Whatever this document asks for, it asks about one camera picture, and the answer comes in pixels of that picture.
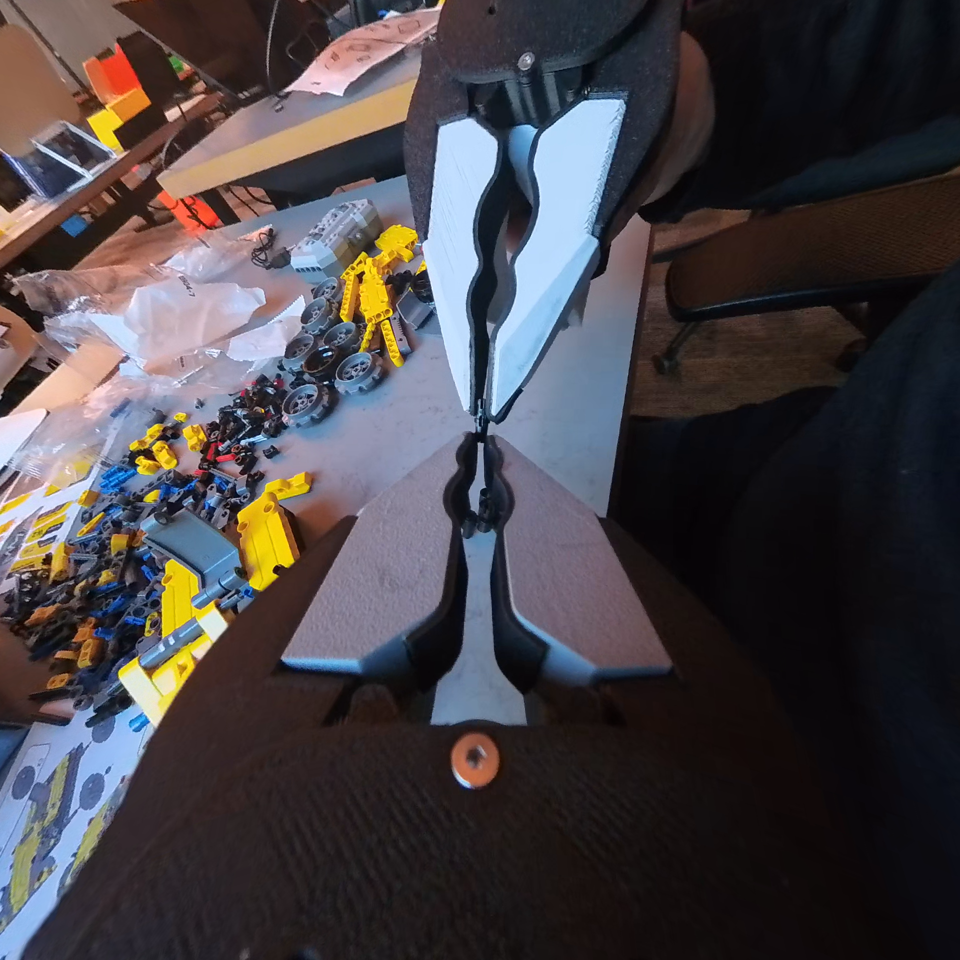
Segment clear acrylic box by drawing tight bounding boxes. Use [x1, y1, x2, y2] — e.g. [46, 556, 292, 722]
[30, 123, 117, 189]

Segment orange plastic object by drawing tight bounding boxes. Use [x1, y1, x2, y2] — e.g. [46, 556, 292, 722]
[157, 191, 226, 231]

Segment white instruction booklet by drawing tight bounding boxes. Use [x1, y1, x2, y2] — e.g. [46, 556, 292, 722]
[0, 720, 162, 939]

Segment grey desk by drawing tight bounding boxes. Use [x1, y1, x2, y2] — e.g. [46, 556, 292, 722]
[0, 176, 654, 960]

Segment black brick connector assembly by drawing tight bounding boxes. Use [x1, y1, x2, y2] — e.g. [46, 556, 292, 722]
[462, 411, 502, 537]

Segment black monitor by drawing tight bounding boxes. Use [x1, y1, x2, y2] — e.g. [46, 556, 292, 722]
[116, 0, 301, 95]

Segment clear plastic bags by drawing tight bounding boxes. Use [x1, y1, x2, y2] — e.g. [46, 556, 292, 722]
[11, 243, 226, 421]

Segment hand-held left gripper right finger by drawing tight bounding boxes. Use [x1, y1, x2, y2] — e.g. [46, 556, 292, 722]
[483, 435, 676, 695]

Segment pile of mixed brick parts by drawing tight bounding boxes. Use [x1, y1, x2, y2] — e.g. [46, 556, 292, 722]
[0, 408, 260, 725]

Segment heap of black red pins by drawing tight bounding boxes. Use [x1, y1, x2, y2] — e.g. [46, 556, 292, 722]
[191, 371, 290, 470]

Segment yellow grey brick vehicle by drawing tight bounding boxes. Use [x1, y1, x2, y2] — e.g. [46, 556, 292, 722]
[120, 495, 301, 725]

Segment grey toy battery box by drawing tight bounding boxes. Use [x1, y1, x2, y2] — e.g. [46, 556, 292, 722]
[288, 202, 385, 275]

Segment person's right forearm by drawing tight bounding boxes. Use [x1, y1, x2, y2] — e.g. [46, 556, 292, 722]
[660, 0, 960, 226]

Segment cluster of yellow brick beams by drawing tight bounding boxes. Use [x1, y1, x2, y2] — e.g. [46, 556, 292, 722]
[337, 225, 421, 369]

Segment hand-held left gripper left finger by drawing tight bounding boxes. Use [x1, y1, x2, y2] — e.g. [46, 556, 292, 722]
[279, 435, 481, 695]

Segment printed paper sheet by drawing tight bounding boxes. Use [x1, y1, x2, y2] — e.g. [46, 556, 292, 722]
[285, 7, 440, 97]

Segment yellow sticker sheet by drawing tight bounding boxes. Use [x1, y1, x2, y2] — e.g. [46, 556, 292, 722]
[0, 465, 102, 579]

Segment person's dark clothing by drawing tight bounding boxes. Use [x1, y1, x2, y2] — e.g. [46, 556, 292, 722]
[607, 262, 960, 960]

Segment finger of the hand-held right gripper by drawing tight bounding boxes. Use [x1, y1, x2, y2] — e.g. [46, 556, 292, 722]
[422, 118, 502, 415]
[486, 96, 629, 415]

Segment group of grey toy wheels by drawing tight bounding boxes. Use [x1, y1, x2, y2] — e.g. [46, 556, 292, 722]
[281, 276, 387, 430]

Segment person's right hand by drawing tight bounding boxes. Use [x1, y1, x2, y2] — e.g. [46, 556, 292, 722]
[637, 33, 715, 222]

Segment wood-edged grey table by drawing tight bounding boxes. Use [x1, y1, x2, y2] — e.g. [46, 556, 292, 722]
[157, 48, 444, 211]

